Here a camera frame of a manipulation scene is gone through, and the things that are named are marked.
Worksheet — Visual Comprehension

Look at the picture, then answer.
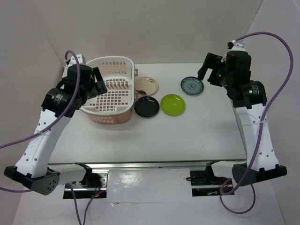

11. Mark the blue patterned plate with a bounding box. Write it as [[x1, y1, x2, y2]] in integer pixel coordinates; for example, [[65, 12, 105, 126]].
[[180, 76, 204, 96]]

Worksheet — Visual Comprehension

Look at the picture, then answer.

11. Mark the green plate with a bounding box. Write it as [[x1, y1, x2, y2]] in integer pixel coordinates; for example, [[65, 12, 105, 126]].
[[160, 94, 186, 116]]

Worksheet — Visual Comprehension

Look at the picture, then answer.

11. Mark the beige floral plate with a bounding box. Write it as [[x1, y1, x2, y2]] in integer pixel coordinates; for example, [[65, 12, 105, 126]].
[[135, 76, 159, 96]]

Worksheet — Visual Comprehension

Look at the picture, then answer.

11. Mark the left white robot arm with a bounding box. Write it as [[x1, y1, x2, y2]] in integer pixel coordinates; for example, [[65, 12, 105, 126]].
[[4, 65, 107, 195]]

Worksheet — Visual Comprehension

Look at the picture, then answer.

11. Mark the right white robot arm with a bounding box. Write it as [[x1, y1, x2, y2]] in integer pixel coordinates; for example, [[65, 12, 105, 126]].
[[198, 51, 287, 186]]

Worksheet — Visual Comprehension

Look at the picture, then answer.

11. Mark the pink white dish rack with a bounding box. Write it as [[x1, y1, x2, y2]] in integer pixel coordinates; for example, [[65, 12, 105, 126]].
[[80, 56, 138, 125]]

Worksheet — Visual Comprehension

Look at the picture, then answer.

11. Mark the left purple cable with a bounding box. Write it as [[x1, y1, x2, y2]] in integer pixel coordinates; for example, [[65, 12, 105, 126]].
[[0, 50, 104, 225]]

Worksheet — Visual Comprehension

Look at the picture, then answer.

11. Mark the purple cable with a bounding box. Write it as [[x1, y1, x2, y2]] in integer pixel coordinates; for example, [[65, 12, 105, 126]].
[[0, 50, 104, 225], [219, 31, 294, 214]]

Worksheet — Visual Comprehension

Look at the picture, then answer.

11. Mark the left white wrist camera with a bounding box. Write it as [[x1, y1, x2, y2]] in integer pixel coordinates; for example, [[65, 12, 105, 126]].
[[65, 54, 86, 67]]

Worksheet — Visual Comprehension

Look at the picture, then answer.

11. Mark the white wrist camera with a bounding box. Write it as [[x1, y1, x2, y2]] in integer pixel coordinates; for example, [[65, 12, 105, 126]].
[[227, 40, 246, 53], [65, 54, 86, 67]]

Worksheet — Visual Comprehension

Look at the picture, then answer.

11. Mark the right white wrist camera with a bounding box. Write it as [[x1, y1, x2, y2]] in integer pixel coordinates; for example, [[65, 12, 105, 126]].
[[227, 40, 246, 53]]

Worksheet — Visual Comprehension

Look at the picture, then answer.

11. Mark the aluminium rail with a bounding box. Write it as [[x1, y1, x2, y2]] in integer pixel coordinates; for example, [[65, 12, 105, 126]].
[[48, 159, 249, 171]]

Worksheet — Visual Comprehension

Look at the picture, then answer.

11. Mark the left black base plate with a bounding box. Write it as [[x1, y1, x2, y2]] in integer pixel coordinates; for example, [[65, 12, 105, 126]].
[[70, 169, 109, 199]]

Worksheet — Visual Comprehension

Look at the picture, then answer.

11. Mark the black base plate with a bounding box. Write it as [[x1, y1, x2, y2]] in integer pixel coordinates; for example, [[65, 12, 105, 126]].
[[70, 169, 109, 199], [186, 171, 227, 197]]

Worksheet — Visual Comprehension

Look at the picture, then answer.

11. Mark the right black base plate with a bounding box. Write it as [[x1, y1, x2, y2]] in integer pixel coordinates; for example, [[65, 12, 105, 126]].
[[186, 171, 227, 197]]

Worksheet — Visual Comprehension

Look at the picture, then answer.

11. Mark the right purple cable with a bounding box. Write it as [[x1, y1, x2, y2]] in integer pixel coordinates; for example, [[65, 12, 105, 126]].
[[219, 31, 294, 214]]

